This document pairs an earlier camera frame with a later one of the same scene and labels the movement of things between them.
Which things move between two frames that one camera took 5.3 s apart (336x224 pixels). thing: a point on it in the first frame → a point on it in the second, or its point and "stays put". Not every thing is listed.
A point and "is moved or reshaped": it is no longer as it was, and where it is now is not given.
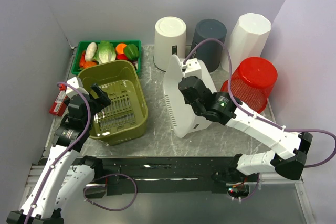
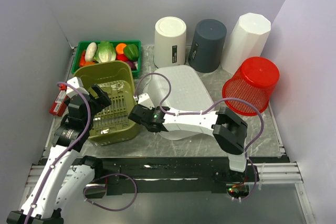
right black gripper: (186, 102) → (154, 110)
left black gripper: (103, 98) stays put
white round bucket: (170, 39) stays put
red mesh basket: (252, 81) stays put
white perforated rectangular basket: (186, 122) is moved or reshaped
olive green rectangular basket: (126, 118) stays put
